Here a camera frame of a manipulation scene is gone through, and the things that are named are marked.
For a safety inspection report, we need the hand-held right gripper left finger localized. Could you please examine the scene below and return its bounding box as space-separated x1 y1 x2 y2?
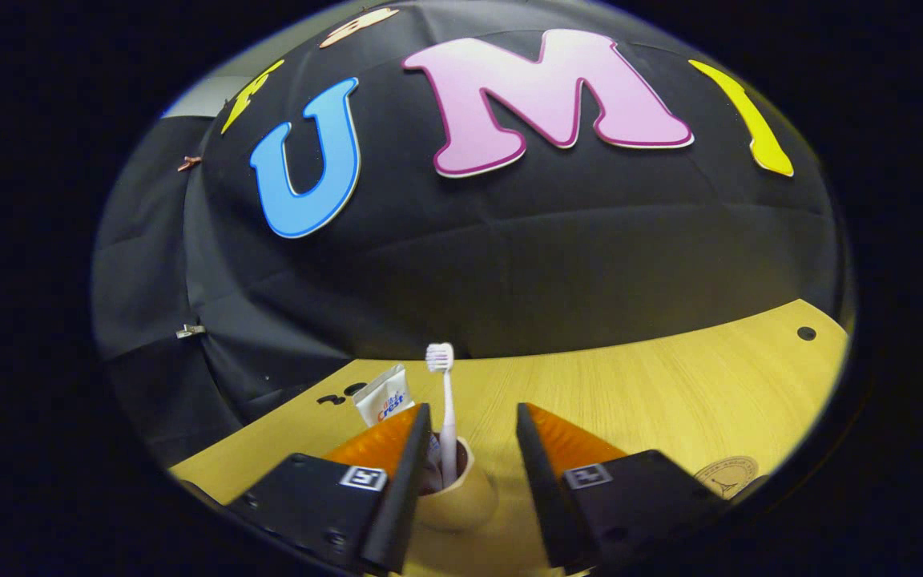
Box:
225 402 433 576

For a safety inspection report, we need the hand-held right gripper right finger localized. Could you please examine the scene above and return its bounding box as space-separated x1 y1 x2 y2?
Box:
516 402 727 574

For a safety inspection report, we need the beige cup with wooden handle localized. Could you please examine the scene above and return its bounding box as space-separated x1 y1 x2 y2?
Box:
416 435 501 534

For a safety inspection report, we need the pale pink toothbrush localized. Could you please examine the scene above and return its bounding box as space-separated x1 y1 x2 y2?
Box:
425 342 459 490

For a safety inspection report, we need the white toothpaste tube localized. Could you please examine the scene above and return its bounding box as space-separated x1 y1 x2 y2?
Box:
352 365 416 428

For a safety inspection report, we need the round wooden coaster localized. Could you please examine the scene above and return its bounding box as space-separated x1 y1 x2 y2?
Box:
694 455 760 501

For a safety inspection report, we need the wooden desktop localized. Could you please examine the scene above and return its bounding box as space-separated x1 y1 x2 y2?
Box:
169 298 851 577

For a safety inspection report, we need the black backdrop cloth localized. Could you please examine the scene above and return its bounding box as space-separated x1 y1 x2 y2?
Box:
93 0 847 470

